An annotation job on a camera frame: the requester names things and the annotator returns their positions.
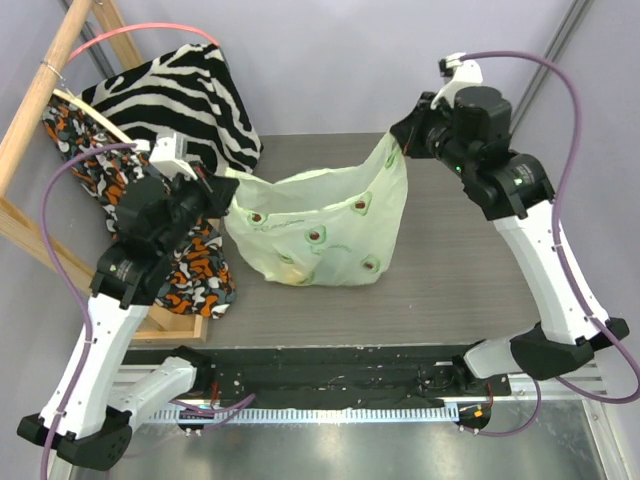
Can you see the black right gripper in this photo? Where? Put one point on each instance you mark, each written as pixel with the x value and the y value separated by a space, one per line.
pixel 412 130

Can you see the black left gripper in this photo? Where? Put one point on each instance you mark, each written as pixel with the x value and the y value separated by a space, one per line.
pixel 216 187

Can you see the light green plastic bag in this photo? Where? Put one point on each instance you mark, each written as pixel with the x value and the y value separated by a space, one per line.
pixel 340 225

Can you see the yellow lemon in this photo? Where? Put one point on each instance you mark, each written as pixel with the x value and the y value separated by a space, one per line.
pixel 292 276

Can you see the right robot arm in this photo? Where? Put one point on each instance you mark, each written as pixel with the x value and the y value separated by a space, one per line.
pixel 471 138

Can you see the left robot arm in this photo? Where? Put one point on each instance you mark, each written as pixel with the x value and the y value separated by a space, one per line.
pixel 86 421

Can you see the orange camouflage cloth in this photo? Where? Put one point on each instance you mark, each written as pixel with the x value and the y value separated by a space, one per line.
pixel 165 251

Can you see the zebra pattern cloth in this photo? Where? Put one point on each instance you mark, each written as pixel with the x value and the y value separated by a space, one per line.
pixel 189 91

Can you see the cream hanger hoop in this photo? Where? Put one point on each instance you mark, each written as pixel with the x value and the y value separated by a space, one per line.
pixel 95 115

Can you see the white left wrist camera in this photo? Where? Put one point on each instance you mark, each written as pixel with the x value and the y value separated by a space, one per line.
pixel 166 156

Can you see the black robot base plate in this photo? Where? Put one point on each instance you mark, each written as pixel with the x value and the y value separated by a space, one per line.
pixel 337 378

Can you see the wooden clothes rack frame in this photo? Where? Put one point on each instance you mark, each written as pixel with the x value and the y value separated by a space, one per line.
pixel 35 303

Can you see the slotted cable duct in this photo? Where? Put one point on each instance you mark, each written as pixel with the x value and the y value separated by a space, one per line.
pixel 254 416

